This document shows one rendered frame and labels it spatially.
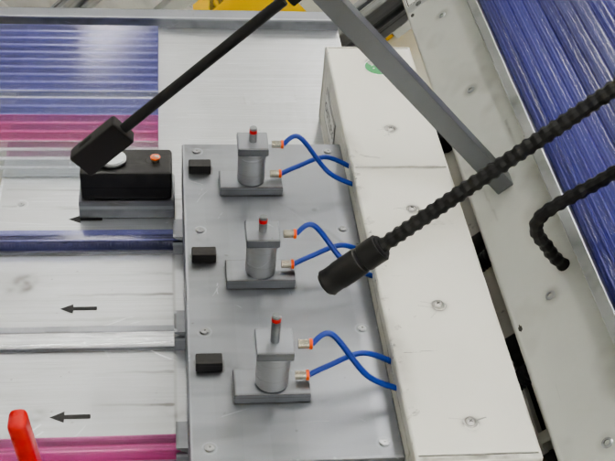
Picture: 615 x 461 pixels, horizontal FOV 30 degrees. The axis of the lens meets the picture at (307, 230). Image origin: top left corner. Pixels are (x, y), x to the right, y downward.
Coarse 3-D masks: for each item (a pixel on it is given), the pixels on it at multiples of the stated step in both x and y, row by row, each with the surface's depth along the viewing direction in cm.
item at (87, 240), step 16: (0, 240) 92; (16, 240) 92; (32, 240) 93; (48, 240) 93; (64, 240) 93; (80, 240) 93; (96, 240) 93; (112, 240) 93; (128, 240) 94; (144, 240) 94; (160, 240) 94; (176, 240) 94
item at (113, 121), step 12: (108, 120) 83; (96, 132) 83; (108, 132) 82; (120, 132) 82; (132, 132) 84; (84, 144) 83; (96, 144) 83; (108, 144) 83; (120, 144) 83; (72, 156) 83; (84, 156) 83; (96, 156) 83; (108, 156) 84; (84, 168) 84; (96, 168) 84
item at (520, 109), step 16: (416, 0) 115; (480, 16) 99; (480, 32) 98; (496, 48) 95; (496, 64) 93; (512, 80) 91; (512, 96) 90; (528, 112) 88; (528, 128) 86; (544, 160) 83; (544, 176) 82; (560, 192) 80; (576, 224) 77; (576, 240) 76; (576, 256) 75; (592, 256) 75; (592, 272) 74; (592, 288) 73; (608, 304) 71; (608, 320) 70
